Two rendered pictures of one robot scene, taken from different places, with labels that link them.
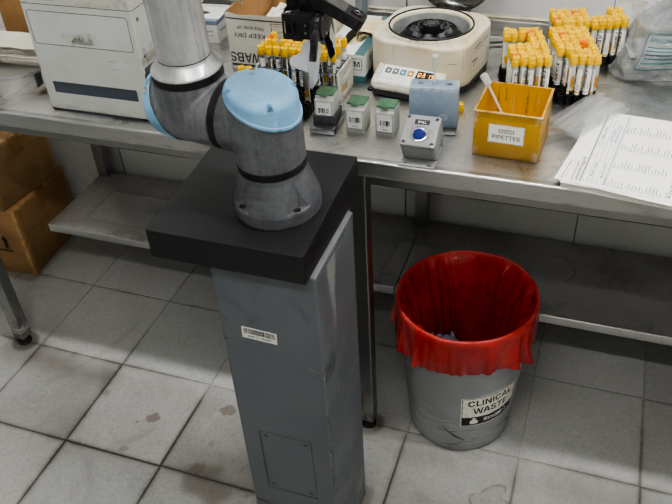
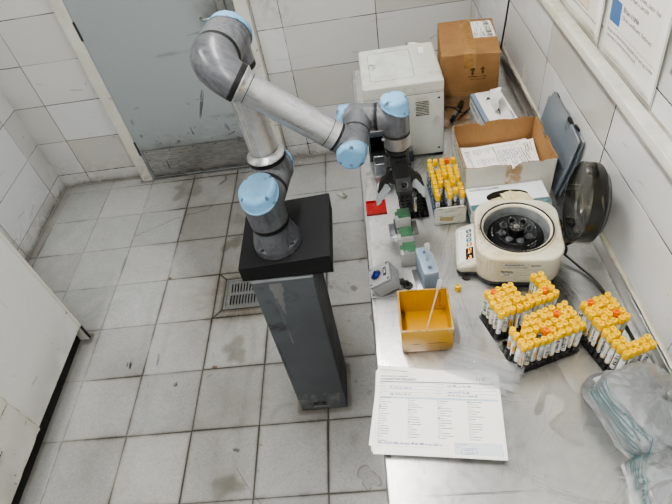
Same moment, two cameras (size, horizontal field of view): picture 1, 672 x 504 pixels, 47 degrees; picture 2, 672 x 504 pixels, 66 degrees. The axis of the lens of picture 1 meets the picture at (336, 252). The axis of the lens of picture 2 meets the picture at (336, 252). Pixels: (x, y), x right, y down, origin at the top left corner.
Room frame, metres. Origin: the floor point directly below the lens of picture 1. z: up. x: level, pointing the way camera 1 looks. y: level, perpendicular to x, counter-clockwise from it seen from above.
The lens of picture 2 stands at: (0.98, -1.08, 2.06)
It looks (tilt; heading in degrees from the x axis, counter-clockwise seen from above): 46 degrees down; 76
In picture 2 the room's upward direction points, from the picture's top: 12 degrees counter-clockwise
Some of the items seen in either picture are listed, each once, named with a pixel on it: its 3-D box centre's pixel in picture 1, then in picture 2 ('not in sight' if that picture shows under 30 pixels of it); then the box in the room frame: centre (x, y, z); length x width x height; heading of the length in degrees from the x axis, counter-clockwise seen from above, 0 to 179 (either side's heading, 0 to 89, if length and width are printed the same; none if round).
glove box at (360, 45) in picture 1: (362, 42); (507, 202); (1.80, -0.10, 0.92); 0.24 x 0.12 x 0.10; 159
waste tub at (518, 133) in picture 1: (512, 121); (424, 320); (1.36, -0.37, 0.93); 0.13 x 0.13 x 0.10; 66
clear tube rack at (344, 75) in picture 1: (304, 75); (445, 194); (1.67, 0.05, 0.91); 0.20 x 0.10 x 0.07; 69
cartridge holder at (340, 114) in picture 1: (327, 117); (403, 226); (1.49, 0.00, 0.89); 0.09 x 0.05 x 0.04; 161
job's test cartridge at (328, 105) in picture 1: (327, 106); (402, 220); (1.49, 0.00, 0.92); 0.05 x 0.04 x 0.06; 161
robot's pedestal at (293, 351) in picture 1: (301, 397); (307, 332); (1.10, 0.09, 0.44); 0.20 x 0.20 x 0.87; 69
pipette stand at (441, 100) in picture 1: (434, 105); (427, 271); (1.45, -0.23, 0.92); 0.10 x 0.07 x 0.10; 75
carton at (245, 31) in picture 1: (294, 22); (500, 158); (1.89, 0.07, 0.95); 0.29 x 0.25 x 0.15; 159
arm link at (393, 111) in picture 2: not in sight; (393, 115); (1.49, 0.02, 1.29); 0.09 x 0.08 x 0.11; 150
